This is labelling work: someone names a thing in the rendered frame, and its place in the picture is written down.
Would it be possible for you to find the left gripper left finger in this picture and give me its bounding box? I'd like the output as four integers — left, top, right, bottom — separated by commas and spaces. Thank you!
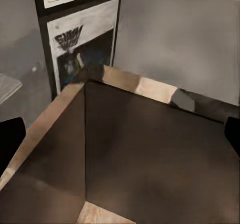
0, 117, 26, 177

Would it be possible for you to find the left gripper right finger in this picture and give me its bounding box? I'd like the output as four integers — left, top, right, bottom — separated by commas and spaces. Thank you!
224, 117, 240, 157

